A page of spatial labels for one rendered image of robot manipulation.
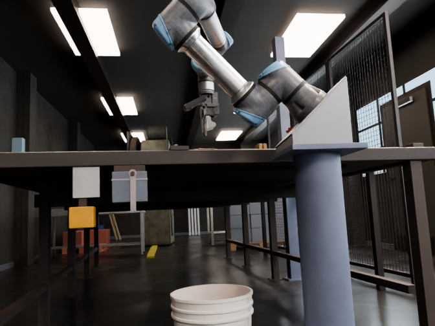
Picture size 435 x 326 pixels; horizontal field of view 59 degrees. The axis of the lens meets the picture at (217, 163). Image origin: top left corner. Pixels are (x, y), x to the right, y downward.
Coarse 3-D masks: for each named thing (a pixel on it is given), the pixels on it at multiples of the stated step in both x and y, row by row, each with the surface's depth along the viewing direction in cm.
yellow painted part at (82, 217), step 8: (80, 200) 150; (72, 208) 146; (80, 208) 146; (88, 208) 147; (72, 216) 145; (80, 216) 146; (88, 216) 146; (72, 224) 145; (80, 224) 145; (88, 224) 146
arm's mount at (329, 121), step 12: (336, 84) 145; (336, 96) 135; (324, 108) 135; (336, 108) 135; (348, 108) 135; (312, 120) 134; (324, 120) 134; (336, 120) 134; (348, 120) 134; (300, 132) 133; (312, 132) 133; (324, 132) 134; (336, 132) 134; (348, 132) 134; (288, 144) 139
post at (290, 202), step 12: (276, 48) 391; (276, 60) 389; (276, 108) 391; (288, 120) 383; (288, 204) 371; (288, 216) 369; (288, 228) 368; (288, 240) 367; (288, 252) 367; (288, 264) 368; (288, 276) 369; (300, 276) 364
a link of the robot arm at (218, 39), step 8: (184, 0) 133; (192, 0) 133; (200, 0) 135; (208, 0) 138; (192, 8) 148; (200, 8) 135; (208, 8) 139; (200, 16) 137; (208, 16) 144; (216, 16) 151; (200, 24) 153; (208, 24) 150; (216, 24) 154; (208, 32) 157; (216, 32) 158; (224, 32) 173; (208, 40) 167; (216, 40) 164; (224, 40) 169; (232, 40) 175; (216, 48) 171; (224, 48) 173
